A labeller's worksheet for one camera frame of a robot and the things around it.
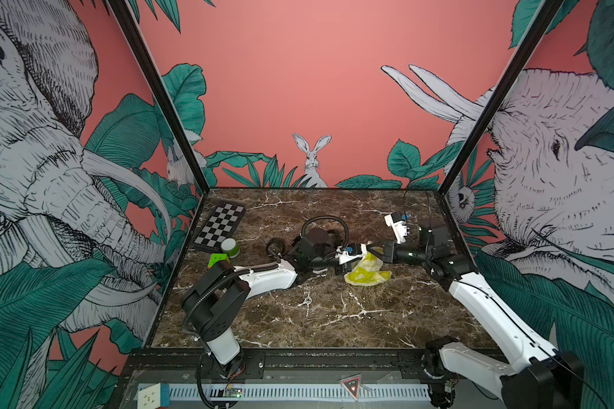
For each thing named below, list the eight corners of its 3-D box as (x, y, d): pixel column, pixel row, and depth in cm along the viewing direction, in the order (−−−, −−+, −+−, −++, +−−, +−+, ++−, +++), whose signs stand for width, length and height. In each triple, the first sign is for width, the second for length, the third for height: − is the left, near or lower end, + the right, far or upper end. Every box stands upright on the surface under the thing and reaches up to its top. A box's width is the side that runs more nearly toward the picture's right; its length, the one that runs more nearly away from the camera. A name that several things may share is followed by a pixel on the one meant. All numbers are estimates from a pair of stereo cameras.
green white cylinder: (221, 257, 98) (218, 252, 94) (225, 243, 102) (222, 238, 98) (238, 257, 98) (236, 252, 94) (241, 243, 102) (239, 238, 99)
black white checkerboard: (195, 249, 102) (191, 243, 98) (222, 206, 116) (219, 200, 113) (222, 255, 100) (219, 249, 97) (246, 211, 115) (244, 205, 111)
